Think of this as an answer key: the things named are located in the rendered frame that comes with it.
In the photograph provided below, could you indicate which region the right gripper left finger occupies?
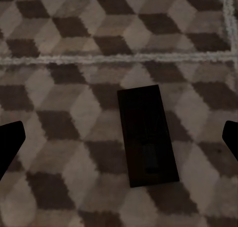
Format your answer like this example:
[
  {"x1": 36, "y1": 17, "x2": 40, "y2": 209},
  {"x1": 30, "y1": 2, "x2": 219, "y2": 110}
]
[{"x1": 0, "y1": 121, "x2": 26, "y2": 180}]

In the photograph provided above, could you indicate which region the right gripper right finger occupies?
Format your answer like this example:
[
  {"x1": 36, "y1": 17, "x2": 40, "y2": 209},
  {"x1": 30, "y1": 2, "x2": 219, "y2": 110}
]
[{"x1": 222, "y1": 120, "x2": 238, "y2": 161}]

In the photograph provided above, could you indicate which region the mousetrap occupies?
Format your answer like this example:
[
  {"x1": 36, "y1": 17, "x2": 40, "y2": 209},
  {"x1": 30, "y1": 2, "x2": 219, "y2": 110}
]
[{"x1": 117, "y1": 85, "x2": 179, "y2": 188}]

